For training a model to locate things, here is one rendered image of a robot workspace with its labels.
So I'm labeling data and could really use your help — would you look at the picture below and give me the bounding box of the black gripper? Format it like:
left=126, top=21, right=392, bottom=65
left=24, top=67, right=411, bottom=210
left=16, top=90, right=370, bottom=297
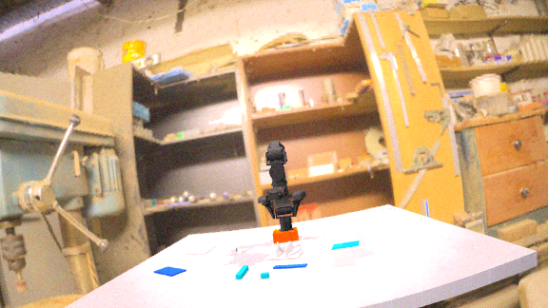
left=257, top=179, right=305, bottom=220

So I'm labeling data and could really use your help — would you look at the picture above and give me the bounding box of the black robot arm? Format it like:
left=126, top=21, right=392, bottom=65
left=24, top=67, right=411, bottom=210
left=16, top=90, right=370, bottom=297
left=265, top=141, right=294, bottom=232

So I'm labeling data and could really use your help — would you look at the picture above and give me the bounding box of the blue flat square tile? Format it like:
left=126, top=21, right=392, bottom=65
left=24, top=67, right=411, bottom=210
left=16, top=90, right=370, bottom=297
left=154, top=266, right=186, bottom=277

